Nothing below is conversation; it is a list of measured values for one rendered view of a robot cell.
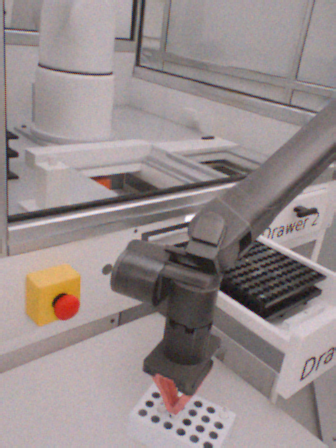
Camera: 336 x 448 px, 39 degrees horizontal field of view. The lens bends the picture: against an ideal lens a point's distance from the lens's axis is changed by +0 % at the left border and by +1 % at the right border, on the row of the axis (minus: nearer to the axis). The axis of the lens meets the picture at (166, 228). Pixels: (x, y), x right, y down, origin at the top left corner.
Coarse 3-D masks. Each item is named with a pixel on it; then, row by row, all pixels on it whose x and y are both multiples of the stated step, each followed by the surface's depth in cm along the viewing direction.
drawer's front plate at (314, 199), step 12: (312, 192) 117; (324, 192) 119; (300, 204) 113; (312, 204) 117; (324, 204) 121; (288, 216) 112; (312, 216) 120; (288, 228) 114; (300, 228) 118; (312, 228) 122; (276, 240) 112
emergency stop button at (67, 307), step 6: (60, 300) 68; (66, 300) 68; (72, 300) 69; (78, 300) 70; (54, 306) 68; (60, 306) 68; (66, 306) 68; (72, 306) 69; (78, 306) 70; (54, 312) 68; (60, 312) 68; (66, 312) 69; (72, 312) 69; (60, 318) 69; (66, 318) 69
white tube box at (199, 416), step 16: (144, 400) 65; (192, 400) 66; (144, 416) 64; (160, 416) 63; (192, 416) 66; (208, 416) 64; (128, 432) 64; (144, 432) 62; (160, 432) 61; (176, 432) 62; (192, 432) 61; (208, 432) 62; (224, 432) 62
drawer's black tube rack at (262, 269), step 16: (256, 240) 94; (256, 256) 87; (272, 256) 88; (240, 272) 81; (256, 272) 82; (272, 272) 83; (288, 272) 84; (304, 272) 85; (224, 288) 81; (240, 288) 76; (256, 288) 77; (272, 288) 78; (240, 304) 78; (256, 304) 78; (272, 304) 78; (288, 304) 79
